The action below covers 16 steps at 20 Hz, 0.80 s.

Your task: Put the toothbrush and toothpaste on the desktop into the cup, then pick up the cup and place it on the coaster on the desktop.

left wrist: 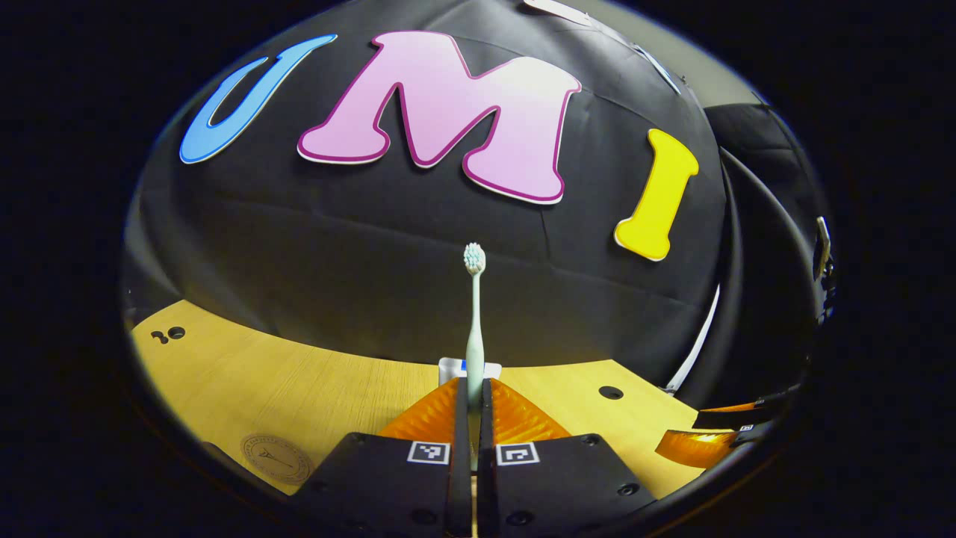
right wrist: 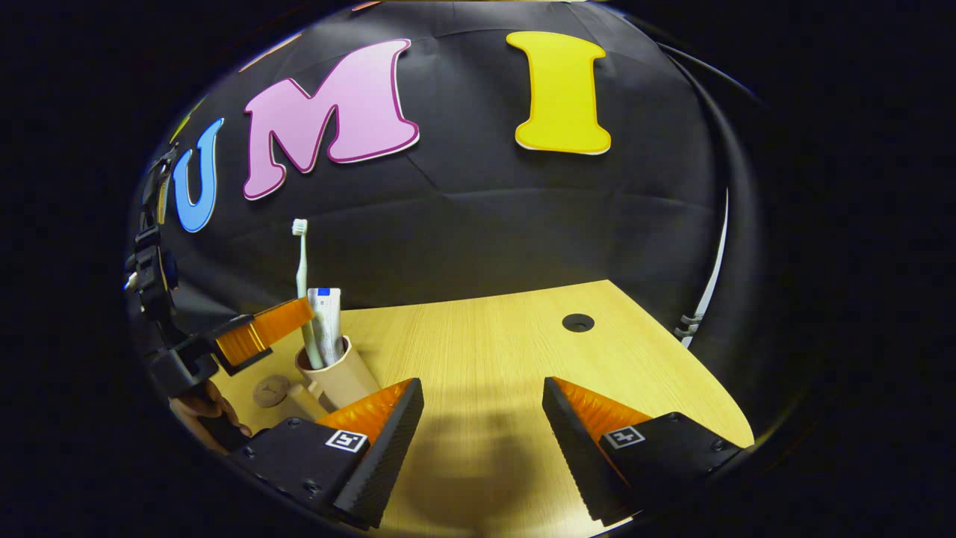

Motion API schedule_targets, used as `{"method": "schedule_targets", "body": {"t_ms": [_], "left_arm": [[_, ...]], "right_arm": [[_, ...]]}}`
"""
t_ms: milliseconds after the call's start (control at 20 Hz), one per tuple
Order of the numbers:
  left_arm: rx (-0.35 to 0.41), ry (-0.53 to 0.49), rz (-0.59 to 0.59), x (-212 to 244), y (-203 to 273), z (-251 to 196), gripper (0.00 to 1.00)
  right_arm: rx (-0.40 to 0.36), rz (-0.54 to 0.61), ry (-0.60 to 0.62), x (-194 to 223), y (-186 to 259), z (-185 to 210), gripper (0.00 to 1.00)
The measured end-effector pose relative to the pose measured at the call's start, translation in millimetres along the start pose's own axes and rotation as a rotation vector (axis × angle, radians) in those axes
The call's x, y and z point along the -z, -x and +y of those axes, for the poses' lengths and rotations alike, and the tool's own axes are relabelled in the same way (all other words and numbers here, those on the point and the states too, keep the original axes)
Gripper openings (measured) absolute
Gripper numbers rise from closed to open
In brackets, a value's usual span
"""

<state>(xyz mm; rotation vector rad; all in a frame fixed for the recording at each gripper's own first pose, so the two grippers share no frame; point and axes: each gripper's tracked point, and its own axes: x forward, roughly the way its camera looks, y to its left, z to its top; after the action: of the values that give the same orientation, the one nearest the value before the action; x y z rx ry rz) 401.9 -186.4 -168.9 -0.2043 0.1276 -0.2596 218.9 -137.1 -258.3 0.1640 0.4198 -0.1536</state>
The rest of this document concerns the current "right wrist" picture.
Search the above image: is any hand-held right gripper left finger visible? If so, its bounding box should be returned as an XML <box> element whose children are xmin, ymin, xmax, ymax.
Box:
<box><xmin>228</xmin><ymin>377</ymin><xmax>425</xmax><ymax>531</ymax></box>

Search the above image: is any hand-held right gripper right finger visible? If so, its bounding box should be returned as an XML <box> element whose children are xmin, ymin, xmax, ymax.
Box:
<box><xmin>541</xmin><ymin>376</ymin><xmax>752</xmax><ymax>525</ymax></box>

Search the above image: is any white toothpaste tube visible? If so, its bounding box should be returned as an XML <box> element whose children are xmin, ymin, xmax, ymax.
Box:
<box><xmin>307</xmin><ymin>288</ymin><xmax>345</xmax><ymax>368</ymax></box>

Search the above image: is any light green toothbrush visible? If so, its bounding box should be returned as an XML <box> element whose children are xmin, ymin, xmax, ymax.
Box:
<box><xmin>291</xmin><ymin>218</ymin><xmax>325</xmax><ymax>371</ymax></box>

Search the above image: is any round brown coaster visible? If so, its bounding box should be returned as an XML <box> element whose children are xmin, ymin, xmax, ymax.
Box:
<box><xmin>252</xmin><ymin>374</ymin><xmax>293</xmax><ymax>409</ymax></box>

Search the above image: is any beige cup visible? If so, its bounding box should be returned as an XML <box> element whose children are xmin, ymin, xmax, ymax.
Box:
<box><xmin>288</xmin><ymin>335</ymin><xmax>382</xmax><ymax>421</ymax></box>

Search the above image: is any wooden desktop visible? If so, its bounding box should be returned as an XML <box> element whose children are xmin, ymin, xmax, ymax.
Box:
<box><xmin>209</xmin><ymin>279</ymin><xmax>756</xmax><ymax>538</ymax></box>

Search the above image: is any white cable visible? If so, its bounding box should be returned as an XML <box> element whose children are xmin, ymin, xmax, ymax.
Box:
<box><xmin>675</xmin><ymin>187</ymin><xmax>730</xmax><ymax>349</ymax></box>

